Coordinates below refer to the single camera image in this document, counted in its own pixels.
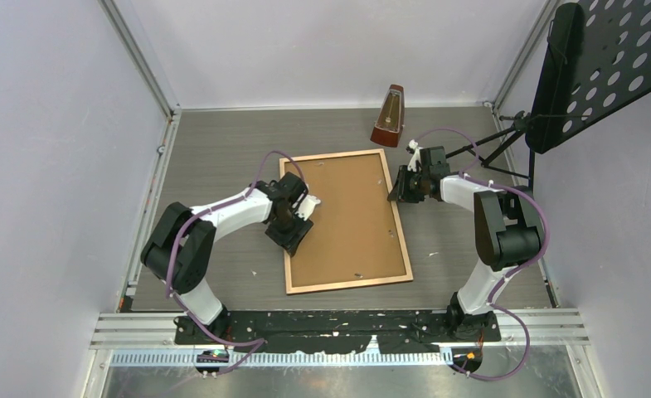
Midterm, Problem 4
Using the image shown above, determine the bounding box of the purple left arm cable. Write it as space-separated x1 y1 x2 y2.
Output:
164 150 309 377

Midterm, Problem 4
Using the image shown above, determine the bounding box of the aluminium extrusion rail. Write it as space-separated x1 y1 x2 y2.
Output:
90 308 589 371

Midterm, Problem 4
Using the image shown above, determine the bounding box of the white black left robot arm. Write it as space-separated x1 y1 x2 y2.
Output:
140 172 321 343

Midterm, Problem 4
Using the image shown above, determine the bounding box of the brown wooden metronome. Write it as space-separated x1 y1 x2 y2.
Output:
370 85 405 148

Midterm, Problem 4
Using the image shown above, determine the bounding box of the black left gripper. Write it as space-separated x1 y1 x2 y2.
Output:
267 206 313 255

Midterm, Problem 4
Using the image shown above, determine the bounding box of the black perforated music stand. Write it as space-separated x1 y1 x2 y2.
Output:
445 0 651 193

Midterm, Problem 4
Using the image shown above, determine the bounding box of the brown cardboard backing board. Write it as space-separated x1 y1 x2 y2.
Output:
284 153 409 289

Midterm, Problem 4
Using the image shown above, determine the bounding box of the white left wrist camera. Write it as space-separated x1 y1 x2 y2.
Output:
296 195 321 221

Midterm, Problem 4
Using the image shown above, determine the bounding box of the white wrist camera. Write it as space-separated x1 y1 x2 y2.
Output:
406 139 421 172
296 195 321 221

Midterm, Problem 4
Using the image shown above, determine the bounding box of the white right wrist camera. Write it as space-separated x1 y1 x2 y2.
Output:
406 139 421 172

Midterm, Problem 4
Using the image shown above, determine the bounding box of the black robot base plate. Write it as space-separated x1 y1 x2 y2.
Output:
173 310 502 356

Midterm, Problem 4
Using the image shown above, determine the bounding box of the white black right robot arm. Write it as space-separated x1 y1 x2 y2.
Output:
387 140 546 341

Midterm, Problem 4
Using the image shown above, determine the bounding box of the light wooden picture frame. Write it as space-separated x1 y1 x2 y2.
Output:
279 148 415 296

